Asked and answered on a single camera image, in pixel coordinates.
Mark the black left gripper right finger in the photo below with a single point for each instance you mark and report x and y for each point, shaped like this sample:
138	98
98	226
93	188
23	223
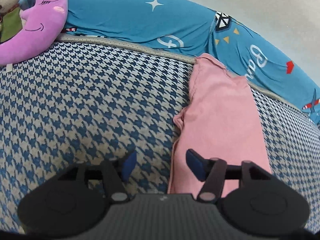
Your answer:
250	198

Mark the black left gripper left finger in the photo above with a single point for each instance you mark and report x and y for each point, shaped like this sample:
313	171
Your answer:
76	199

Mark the pink knit garment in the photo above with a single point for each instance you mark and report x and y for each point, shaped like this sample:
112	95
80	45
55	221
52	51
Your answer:
221	121

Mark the blue houndstooth bed sheet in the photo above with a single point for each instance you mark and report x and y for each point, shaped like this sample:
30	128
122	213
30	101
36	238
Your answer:
80	103

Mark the pink moon plush pillow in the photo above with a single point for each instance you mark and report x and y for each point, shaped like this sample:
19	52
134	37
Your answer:
43	23

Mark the beige bunny plush toy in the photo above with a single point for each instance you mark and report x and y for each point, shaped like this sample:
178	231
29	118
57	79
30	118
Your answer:
11	22

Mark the blue printed long pillow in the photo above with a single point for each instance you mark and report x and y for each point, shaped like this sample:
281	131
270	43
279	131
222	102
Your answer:
187	28

